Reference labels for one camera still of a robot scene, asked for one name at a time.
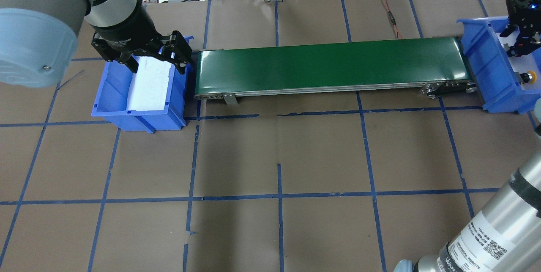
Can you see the blue bin left side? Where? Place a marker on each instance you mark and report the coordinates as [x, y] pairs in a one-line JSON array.
[[112, 95]]

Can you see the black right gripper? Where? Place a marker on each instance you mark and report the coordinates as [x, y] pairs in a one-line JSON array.
[[520, 0]]

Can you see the green conveyor belt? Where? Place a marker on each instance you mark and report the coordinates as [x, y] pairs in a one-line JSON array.
[[437, 66]]

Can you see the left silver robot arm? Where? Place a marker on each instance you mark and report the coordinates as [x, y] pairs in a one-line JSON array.
[[39, 38]]

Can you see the blue bin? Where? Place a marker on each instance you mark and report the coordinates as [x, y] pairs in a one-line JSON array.
[[112, 95], [491, 69]]

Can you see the yellow push button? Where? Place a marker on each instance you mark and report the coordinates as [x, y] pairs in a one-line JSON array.
[[530, 77]]

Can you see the white foam pad bin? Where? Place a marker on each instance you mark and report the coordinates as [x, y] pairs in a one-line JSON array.
[[149, 86], [523, 64]]

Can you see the white foam pad right bin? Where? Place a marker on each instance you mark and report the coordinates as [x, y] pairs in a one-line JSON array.
[[523, 64]]

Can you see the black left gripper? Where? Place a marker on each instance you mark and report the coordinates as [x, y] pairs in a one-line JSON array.
[[128, 28]]

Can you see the white foam pad left bin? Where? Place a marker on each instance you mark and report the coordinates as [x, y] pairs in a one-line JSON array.
[[149, 86]]

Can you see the blue bin right side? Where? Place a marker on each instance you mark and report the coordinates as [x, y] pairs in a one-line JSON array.
[[491, 69]]

